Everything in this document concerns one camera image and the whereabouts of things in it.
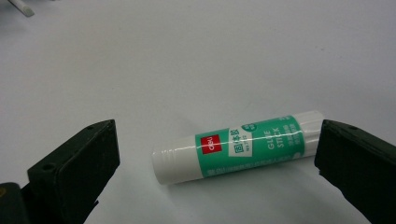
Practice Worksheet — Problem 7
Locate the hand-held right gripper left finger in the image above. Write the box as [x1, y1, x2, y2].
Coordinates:
[20, 119, 121, 224]

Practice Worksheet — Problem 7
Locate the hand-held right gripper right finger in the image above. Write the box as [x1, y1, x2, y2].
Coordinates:
[314, 119, 396, 224]

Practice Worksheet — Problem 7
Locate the green and white glue stick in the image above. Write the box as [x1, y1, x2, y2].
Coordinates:
[151, 109, 325, 186]

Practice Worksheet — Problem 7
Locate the white pen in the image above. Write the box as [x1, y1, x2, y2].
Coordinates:
[7, 0, 35, 18]

